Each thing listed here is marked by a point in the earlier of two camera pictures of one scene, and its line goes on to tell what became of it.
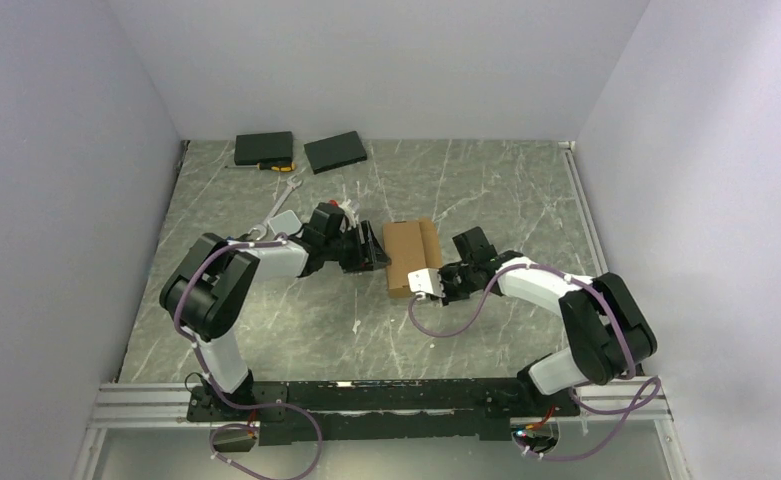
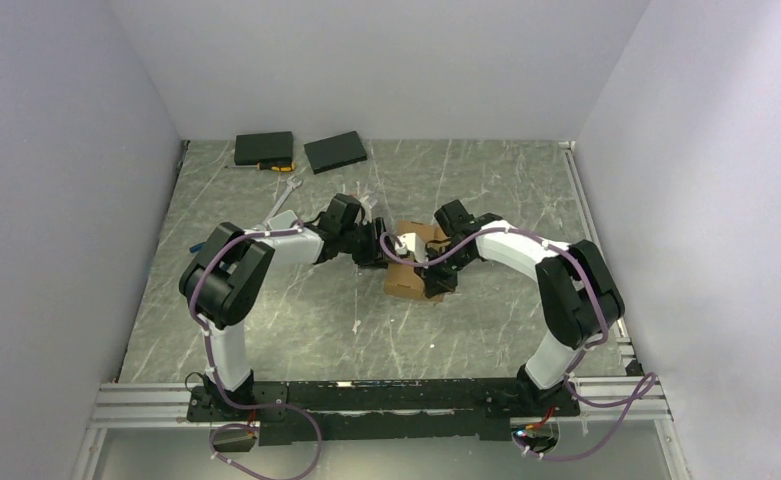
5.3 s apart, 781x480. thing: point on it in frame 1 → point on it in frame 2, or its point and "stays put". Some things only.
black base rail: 378,411 stays put
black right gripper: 449,297 → 435,283
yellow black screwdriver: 273,166 stays put
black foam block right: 335,152 stays put
